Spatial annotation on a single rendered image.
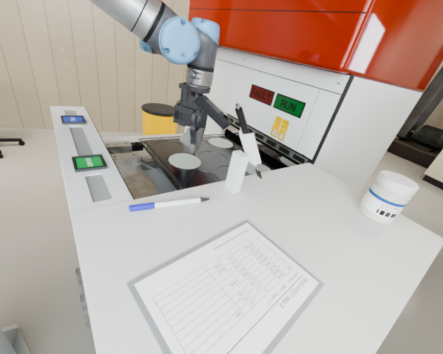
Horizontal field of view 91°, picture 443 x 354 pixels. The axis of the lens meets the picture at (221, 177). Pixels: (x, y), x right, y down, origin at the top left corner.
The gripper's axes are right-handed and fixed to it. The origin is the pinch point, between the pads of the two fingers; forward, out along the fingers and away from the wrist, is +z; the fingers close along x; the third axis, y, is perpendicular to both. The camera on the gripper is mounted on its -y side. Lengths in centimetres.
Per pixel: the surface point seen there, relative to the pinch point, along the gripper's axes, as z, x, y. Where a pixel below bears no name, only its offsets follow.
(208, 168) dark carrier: 1.3, 5.8, -7.1
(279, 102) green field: -18.4, -17.4, -20.6
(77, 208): -4.8, 41.9, 2.1
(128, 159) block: 0.9, 16.3, 13.1
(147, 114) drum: 37, -118, 99
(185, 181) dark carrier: 1.4, 16.5, -4.6
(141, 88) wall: 32, -189, 155
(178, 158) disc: 1.2, 6.0, 2.8
